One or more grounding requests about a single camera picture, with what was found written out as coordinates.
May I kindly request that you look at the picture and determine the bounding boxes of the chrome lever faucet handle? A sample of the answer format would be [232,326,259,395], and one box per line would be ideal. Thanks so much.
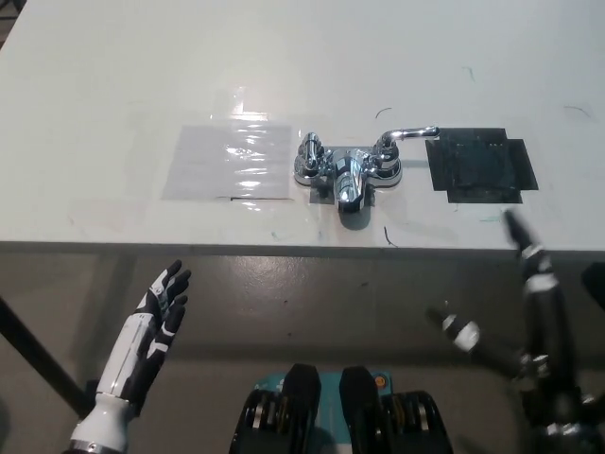
[375,125,441,166]

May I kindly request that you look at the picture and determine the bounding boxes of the chrome faucet body with spout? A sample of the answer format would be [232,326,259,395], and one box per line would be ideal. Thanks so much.
[292,141,406,214]

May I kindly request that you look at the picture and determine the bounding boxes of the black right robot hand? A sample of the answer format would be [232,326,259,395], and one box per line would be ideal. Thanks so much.
[424,206,585,404]

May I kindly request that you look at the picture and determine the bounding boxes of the chrome knob faucet handle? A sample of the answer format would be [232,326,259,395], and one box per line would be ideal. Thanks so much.
[297,131,325,171]

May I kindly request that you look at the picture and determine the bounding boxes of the clear plastic sheet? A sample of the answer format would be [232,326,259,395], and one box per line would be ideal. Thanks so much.
[160,123,295,202]

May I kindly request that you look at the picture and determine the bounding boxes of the black table leg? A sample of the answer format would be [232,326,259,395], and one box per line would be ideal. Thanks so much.
[0,295,103,420]

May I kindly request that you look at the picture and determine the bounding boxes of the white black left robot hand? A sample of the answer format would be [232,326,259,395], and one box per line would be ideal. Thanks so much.
[70,259,193,448]

